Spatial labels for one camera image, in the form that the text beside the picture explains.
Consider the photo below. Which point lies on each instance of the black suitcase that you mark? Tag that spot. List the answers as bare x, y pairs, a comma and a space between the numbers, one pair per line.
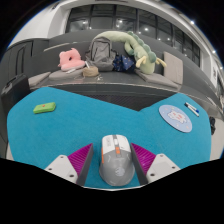
15, 93

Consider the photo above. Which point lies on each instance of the grey square upright cushion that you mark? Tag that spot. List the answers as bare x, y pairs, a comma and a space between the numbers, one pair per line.
173, 68

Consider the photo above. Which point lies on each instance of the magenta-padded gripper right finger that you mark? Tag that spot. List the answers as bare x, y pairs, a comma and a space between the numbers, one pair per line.
153, 165

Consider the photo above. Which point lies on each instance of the dark blue patterned bag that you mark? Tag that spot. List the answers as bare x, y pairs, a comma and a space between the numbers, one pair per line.
123, 63

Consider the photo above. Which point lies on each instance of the green eraser block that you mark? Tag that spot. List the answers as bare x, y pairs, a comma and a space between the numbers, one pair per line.
44, 108

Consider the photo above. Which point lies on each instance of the dark grey tiered bench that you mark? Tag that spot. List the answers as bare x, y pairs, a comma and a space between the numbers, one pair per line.
116, 80

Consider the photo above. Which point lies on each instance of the pink plush cushion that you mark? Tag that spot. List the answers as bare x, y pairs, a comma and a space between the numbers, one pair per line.
70, 60

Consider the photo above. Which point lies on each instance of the black bag on floor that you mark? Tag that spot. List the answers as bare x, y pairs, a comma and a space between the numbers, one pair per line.
212, 126

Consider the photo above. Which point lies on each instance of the grey computer mouse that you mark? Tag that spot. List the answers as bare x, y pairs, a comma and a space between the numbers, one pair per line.
116, 163

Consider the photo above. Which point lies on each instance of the round printed mouse pad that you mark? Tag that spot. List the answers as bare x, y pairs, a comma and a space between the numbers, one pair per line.
175, 118

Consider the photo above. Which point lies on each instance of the dark glass window front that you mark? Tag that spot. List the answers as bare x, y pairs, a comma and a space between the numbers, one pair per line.
100, 21

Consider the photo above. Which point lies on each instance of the grey backpack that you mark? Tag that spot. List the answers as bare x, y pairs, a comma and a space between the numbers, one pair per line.
100, 53

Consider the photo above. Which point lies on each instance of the tan round woven hat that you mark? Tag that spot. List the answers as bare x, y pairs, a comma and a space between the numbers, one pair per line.
90, 71

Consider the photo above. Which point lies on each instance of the white marker with black cap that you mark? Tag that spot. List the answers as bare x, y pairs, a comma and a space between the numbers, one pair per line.
191, 110

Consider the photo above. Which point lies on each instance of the green dragon plush toy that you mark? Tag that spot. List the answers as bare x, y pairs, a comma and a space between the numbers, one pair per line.
145, 58

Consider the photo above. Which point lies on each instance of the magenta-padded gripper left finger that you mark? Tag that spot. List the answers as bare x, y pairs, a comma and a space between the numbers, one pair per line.
71, 165

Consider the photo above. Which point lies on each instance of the grey flat seat cushion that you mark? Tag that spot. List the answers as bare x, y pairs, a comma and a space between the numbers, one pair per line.
63, 75
38, 79
156, 80

